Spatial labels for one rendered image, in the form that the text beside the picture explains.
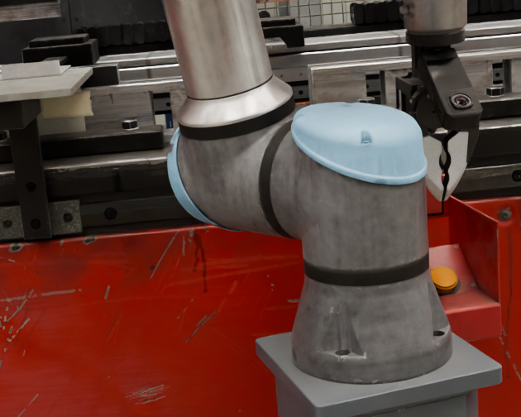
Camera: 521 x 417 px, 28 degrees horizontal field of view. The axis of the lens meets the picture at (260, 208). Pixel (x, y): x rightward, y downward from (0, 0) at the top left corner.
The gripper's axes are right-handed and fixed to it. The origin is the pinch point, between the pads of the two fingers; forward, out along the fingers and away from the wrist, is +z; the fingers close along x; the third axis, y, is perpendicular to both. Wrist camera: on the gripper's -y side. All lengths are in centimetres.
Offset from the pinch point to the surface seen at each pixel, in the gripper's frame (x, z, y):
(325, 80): 4.8, -7.7, 37.1
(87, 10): 38, -15, 97
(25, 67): 50, -15, 37
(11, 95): 51, -14, 19
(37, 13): 47, -21, 47
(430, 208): -1.6, 5.2, 9.2
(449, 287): -0.1, 12.5, -1.0
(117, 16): 32, -13, 96
